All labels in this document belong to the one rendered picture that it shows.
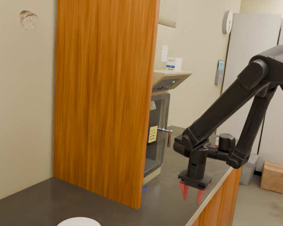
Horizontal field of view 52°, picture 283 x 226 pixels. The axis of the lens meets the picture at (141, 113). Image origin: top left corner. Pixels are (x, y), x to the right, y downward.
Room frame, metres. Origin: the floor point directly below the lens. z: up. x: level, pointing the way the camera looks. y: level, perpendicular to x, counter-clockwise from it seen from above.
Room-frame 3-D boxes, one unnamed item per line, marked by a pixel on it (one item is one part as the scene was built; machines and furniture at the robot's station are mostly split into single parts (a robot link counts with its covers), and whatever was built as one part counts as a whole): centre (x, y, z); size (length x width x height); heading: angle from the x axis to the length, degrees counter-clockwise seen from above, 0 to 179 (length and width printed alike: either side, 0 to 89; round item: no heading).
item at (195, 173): (0.92, -0.20, 1.21); 0.10 x 0.07 x 0.07; 62
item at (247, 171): (3.75, -1.31, 0.17); 0.60 x 0.42 x 0.33; 59
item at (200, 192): (0.91, -0.21, 1.14); 0.07 x 0.07 x 0.09; 62
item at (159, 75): (1.32, -0.11, 1.46); 0.32 x 0.12 x 0.10; 151
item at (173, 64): (1.36, -0.13, 1.54); 0.05 x 0.05 x 0.06; 50
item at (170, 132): (1.42, -0.14, 1.17); 0.05 x 0.03 x 0.10; 61
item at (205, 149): (0.92, -0.20, 1.27); 0.07 x 0.06 x 0.07; 35
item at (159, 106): (1.34, -0.06, 1.19); 0.30 x 0.01 x 0.40; 151
